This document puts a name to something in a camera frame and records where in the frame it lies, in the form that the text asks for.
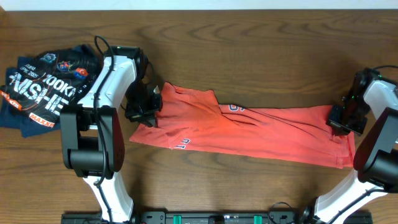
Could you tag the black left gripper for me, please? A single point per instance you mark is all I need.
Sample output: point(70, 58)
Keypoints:
point(150, 117)

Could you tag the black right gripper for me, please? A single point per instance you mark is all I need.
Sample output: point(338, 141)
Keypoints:
point(338, 128)

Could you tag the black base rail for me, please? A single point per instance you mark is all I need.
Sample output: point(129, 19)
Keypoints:
point(284, 216)

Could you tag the orange red t-shirt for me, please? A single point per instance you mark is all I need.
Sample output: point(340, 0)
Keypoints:
point(193, 120)

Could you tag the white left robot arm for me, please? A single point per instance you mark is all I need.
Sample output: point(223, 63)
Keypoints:
point(92, 140)

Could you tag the black printed folded shirt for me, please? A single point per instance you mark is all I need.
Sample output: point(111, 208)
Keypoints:
point(43, 84)

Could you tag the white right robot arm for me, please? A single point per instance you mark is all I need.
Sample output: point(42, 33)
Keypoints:
point(374, 171)

